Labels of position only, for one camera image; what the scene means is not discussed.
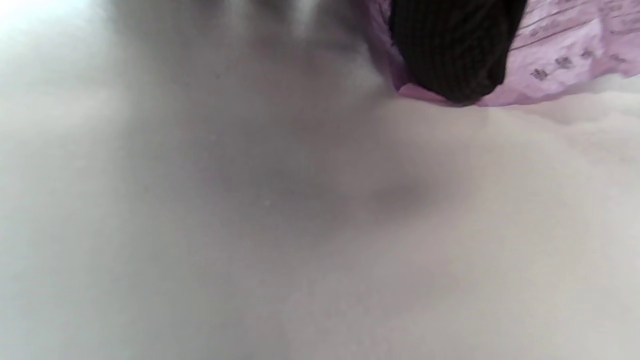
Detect person's left hand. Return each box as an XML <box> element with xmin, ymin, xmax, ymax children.
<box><xmin>389</xmin><ymin>0</ymin><xmax>528</xmax><ymax>106</ymax></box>

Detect pink paper invoice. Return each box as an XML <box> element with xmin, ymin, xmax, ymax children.
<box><xmin>360</xmin><ymin>0</ymin><xmax>640</xmax><ymax>108</ymax></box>

